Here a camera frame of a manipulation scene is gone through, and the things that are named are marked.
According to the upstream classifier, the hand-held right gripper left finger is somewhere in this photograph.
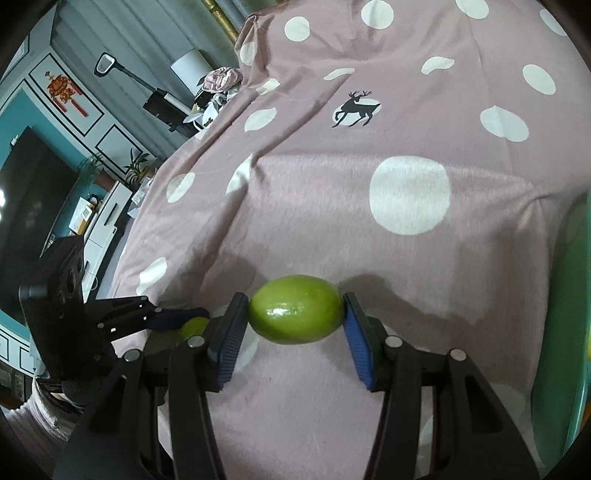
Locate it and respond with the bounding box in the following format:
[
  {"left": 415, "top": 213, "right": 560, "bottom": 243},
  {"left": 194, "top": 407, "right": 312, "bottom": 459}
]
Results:
[{"left": 54, "top": 292, "right": 250, "bottom": 480}]

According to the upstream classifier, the black cordless vacuum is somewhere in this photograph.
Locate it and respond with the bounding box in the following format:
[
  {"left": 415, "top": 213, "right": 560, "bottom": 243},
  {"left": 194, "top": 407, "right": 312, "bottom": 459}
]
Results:
[{"left": 93, "top": 53, "right": 197, "bottom": 139}]

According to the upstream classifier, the white paper roll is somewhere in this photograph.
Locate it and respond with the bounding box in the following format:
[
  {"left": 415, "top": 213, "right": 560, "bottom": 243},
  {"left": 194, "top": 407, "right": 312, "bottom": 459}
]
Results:
[{"left": 171, "top": 48, "right": 213, "bottom": 95}]

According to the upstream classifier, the black television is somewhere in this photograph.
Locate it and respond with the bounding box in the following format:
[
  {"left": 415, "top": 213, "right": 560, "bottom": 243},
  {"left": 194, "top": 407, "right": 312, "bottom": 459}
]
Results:
[{"left": 0, "top": 127, "right": 77, "bottom": 324}]

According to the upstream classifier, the potted plant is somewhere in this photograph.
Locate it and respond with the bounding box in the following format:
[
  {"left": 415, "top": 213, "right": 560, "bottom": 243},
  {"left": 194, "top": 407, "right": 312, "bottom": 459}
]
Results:
[
  {"left": 76, "top": 154, "right": 114, "bottom": 190},
  {"left": 124, "top": 150, "right": 158, "bottom": 185}
]

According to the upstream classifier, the red wall ornament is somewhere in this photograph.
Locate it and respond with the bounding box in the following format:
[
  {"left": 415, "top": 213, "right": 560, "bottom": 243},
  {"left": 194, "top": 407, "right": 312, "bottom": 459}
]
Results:
[{"left": 44, "top": 69, "right": 88, "bottom": 121}]

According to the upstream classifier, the pile of clothes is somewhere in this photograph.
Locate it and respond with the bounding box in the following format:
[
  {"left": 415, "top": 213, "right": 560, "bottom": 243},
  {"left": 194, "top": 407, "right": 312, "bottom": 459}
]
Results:
[{"left": 191, "top": 67, "right": 243, "bottom": 127}]

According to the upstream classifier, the green jujube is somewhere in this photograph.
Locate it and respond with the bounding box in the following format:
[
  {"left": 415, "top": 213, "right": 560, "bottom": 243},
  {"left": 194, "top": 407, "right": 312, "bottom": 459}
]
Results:
[
  {"left": 179, "top": 316, "right": 211, "bottom": 342},
  {"left": 248, "top": 274, "right": 346, "bottom": 346}
]

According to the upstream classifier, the pink polka dot blanket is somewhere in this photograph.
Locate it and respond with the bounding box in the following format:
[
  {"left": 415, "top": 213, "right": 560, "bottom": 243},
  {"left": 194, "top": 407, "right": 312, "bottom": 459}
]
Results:
[{"left": 111, "top": 0, "right": 591, "bottom": 480}]

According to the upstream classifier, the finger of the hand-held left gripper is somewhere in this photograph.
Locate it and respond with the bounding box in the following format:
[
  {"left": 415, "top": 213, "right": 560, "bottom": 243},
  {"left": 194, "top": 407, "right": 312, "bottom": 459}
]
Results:
[{"left": 85, "top": 296, "right": 211, "bottom": 342}]

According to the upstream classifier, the white television cabinet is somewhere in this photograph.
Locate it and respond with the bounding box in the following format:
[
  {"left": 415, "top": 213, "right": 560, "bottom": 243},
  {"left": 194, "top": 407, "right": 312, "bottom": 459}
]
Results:
[{"left": 46, "top": 180, "right": 144, "bottom": 296}]

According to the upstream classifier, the grey curtain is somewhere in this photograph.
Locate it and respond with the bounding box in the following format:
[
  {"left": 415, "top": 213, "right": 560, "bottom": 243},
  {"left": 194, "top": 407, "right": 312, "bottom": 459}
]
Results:
[{"left": 51, "top": 0, "right": 250, "bottom": 158}]

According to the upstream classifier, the green plastic bowl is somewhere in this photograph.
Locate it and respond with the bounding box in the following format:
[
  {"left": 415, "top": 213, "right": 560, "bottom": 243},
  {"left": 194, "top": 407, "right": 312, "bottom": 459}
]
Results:
[{"left": 531, "top": 191, "right": 591, "bottom": 472}]

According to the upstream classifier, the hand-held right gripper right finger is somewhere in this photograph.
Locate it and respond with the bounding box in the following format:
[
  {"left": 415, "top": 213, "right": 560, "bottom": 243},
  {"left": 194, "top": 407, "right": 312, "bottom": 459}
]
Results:
[{"left": 342, "top": 292, "right": 541, "bottom": 480}]

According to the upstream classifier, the person's left forearm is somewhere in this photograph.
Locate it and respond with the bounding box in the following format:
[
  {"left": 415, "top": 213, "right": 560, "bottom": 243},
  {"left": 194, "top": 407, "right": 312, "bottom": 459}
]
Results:
[{"left": 9, "top": 369, "right": 93, "bottom": 444}]

